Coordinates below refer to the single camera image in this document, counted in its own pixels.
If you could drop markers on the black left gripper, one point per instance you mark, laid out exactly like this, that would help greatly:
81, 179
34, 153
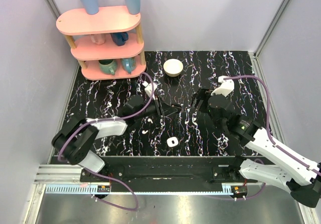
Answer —
160, 107

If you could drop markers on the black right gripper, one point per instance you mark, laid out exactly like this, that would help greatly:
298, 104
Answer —
202, 94

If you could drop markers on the white square charging case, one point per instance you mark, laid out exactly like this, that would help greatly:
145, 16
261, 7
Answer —
172, 142

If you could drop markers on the black earbud charging case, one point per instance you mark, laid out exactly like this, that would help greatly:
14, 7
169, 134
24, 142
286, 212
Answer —
177, 106

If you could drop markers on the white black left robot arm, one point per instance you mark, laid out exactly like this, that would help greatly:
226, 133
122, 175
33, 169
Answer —
78, 151

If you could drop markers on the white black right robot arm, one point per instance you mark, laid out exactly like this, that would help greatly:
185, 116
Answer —
290, 171

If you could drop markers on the cream white bowl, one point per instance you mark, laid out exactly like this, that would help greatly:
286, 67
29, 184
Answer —
173, 67

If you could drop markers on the blue butterfly mug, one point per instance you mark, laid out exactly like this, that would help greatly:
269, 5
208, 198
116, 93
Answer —
128, 64

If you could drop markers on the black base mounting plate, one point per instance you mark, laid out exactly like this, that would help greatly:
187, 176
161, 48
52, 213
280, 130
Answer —
213, 169

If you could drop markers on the green ceramic mug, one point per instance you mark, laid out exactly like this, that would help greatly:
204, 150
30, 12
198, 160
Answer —
108, 66

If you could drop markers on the dark blue mug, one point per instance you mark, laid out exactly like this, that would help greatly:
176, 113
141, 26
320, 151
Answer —
119, 38

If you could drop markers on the pink three-tier shelf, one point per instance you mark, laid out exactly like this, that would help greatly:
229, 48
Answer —
77, 26

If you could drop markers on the pink mug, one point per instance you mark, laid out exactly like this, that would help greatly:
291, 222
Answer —
98, 39

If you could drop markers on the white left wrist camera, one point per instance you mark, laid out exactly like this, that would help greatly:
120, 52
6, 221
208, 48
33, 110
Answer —
150, 89

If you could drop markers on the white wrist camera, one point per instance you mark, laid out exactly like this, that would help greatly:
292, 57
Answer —
225, 88
150, 89

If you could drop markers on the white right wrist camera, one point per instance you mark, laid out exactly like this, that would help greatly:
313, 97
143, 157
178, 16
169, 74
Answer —
225, 88

